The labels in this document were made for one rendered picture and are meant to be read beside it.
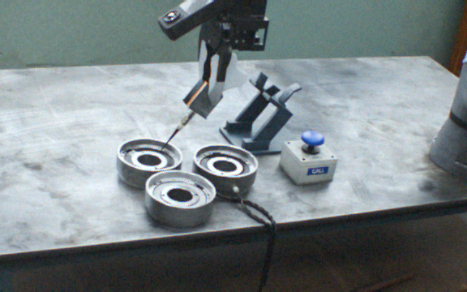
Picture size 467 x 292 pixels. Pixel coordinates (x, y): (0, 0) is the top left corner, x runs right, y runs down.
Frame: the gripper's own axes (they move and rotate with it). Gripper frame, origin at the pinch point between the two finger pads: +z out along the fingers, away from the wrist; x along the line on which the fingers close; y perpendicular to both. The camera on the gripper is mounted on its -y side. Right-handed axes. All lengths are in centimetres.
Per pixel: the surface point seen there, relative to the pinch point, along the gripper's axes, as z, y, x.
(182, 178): 10.2, -6.2, -8.6
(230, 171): 12.0, 3.9, -5.0
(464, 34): 50, 181, 140
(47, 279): 38.1, -23.5, 5.6
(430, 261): 38, 53, -6
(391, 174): 13.3, 33.6, -9.4
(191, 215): 10.4, -8.4, -18.2
